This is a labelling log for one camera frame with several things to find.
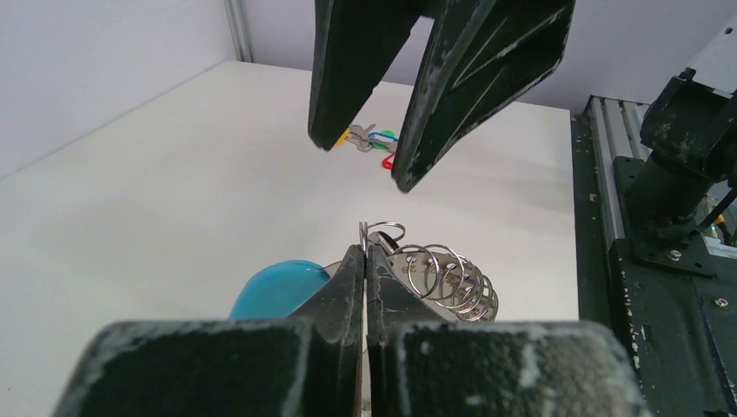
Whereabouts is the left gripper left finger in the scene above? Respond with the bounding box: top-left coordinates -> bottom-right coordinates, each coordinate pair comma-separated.
54,245 -> 365,416

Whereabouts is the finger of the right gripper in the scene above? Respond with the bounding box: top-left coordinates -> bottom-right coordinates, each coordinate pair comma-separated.
308,0 -> 420,150
391,0 -> 575,193

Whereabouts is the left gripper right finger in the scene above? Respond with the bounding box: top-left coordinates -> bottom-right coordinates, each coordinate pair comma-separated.
366,247 -> 649,416

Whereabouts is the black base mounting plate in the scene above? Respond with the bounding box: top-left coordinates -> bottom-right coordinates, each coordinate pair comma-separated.
571,96 -> 736,416

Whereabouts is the yellow key tag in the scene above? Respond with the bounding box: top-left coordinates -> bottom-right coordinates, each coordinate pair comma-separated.
334,129 -> 350,147

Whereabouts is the blue key tag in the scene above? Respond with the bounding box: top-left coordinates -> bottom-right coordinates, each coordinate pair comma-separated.
368,132 -> 398,142

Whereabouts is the green key tag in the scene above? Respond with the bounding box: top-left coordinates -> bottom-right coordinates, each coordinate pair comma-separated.
368,131 -> 398,153

